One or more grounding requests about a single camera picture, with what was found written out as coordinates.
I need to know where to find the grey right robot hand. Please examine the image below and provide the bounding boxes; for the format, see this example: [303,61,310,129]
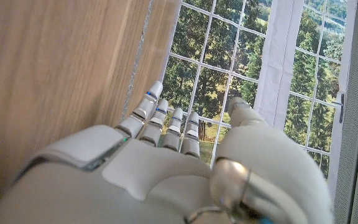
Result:
[0,80,335,224]

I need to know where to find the printed window backdrop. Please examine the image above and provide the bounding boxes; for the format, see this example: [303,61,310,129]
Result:
[158,0,358,202]

